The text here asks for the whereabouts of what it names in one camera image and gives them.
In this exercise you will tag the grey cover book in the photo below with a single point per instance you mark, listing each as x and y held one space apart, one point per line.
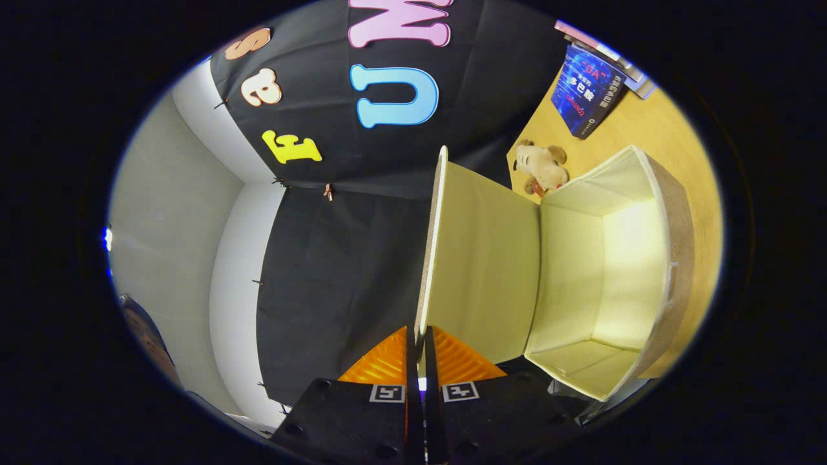
639 81

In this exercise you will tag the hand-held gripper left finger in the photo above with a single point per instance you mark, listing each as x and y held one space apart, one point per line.
415 426

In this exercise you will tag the beige plush dog toy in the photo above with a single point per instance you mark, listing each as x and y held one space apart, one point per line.
543 166

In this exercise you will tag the dark blue book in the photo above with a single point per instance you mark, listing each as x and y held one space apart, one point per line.
588 90

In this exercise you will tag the blurred brown object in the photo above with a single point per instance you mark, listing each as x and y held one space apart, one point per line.
152 339

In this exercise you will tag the brown fabric storage box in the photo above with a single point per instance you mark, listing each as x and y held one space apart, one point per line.
484 258

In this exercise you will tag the pink cover book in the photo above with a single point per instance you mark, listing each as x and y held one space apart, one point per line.
581 35

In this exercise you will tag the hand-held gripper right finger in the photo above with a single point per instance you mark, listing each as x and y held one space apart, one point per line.
434 426

